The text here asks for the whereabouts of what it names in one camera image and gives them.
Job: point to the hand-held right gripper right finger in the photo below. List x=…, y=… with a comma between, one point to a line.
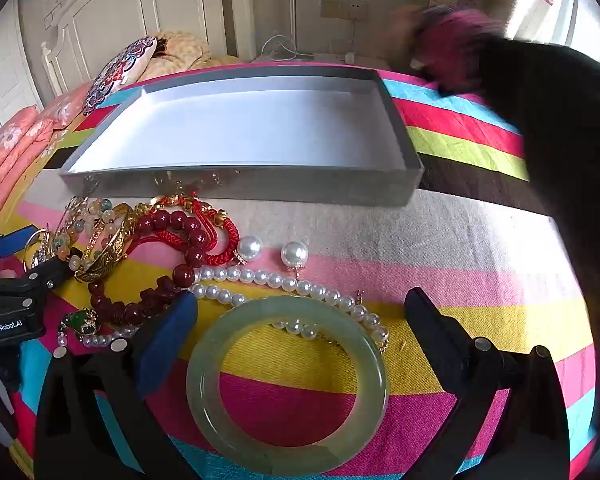
x=445, y=345

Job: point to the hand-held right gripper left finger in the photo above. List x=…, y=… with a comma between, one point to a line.
x=167, y=340

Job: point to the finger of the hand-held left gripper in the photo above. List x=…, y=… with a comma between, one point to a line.
x=11, y=243
x=47, y=271

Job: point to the gold hoop charm bundle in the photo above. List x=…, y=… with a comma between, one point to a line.
x=35, y=247

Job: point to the gold bangle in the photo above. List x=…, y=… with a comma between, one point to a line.
x=105, y=255

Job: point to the green jade bangle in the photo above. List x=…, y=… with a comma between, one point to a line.
x=202, y=390

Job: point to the grey shallow tray box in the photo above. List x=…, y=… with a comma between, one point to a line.
x=255, y=120

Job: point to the person's left hand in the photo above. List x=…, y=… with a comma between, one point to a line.
x=405, y=30

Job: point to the green gem pendant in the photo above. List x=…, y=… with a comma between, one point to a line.
x=77, y=321

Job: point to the striped colourful blanket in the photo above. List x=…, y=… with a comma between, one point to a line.
x=480, y=260

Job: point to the pink pillow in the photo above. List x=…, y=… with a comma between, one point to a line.
x=15, y=150

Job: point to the large pearl earring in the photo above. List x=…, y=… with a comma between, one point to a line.
x=250, y=248
x=294, y=255

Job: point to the white door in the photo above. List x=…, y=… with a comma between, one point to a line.
x=2, y=75

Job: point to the round embroidered cushion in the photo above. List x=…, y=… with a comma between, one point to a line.
x=115, y=75

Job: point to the yellow quilted pillow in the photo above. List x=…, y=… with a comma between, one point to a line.
x=180, y=55

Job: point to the white wooden headboard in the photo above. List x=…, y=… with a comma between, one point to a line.
x=130, y=5

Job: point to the thin white pole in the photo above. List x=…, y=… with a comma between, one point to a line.
x=291, y=10

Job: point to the window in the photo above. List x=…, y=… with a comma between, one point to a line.
x=590, y=20

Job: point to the wall socket plate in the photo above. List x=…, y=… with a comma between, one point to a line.
x=344, y=7

